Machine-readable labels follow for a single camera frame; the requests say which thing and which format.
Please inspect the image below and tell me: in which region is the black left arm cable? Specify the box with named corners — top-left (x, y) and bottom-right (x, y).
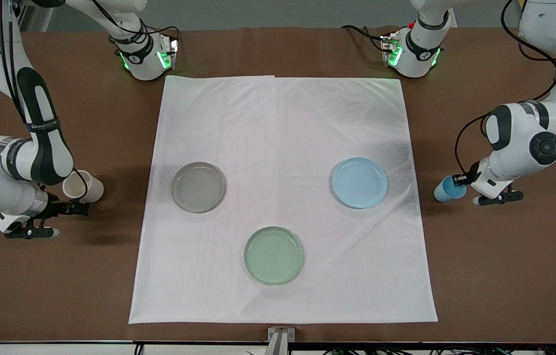
top-left (454, 0), bottom-right (556, 178)

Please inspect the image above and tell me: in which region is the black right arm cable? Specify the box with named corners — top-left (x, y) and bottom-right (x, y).
top-left (0, 0), bottom-right (92, 200)

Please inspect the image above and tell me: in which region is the gray plate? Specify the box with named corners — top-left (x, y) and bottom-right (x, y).
top-left (170, 161), bottom-right (226, 213)

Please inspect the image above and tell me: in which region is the white cloth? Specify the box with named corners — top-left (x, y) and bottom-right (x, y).
top-left (128, 75), bottom-right (439, 324)

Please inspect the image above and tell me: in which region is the black base cable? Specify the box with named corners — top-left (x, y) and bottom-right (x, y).
top-left (145, 25), bottom-right (181, 55)
top-left (341, 25), bottom-right (388, 52)

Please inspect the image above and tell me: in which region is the white mug with black handle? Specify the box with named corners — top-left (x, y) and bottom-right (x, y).
top-left (62, 170), bottom-right (105, 204)

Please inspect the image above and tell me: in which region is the blue plate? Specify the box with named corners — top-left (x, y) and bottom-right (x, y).
top-left (332, 157), bottom-right (388, 209)

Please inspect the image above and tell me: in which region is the green plate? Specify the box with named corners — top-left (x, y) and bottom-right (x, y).
top-left (244, 226), bottom-right (305, 286)

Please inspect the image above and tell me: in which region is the black right base cable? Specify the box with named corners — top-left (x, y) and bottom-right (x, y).
top-left (145, 25), bottom-right (181, 55)

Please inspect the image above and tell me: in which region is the blue cup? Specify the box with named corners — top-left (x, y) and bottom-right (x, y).
top-left (434, 176), bottom-right (467, 203)

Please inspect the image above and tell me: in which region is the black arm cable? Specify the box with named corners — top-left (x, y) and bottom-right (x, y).
top-left (454, 0), bottom-right (556, 178)
top-left (0, 0), bottom-right (92, 200)

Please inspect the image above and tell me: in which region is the metal mounting bracket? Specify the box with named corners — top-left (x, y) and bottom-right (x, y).
top-left (267, 326), bottom-right (296, 355)

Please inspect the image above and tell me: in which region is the black left base cable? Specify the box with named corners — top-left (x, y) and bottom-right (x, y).
top-left (341, 25), bottom-right (388, 52)

